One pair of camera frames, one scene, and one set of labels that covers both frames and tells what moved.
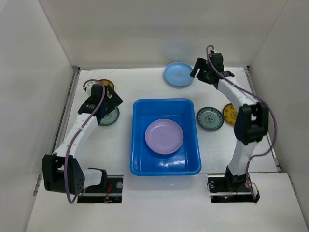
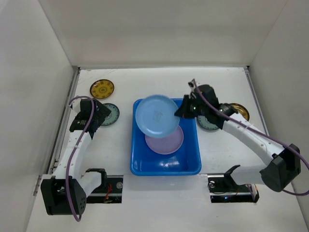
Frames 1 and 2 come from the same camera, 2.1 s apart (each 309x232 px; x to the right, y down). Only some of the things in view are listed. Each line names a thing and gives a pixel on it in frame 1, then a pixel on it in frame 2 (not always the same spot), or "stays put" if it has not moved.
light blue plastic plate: x=178 y=74 → x=155 y=115
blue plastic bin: x=185 y=161 stays put
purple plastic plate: x=164 y=136 stays put
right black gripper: x=203 y=71 → x=186 y=108
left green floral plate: x=110 y=118 stays put
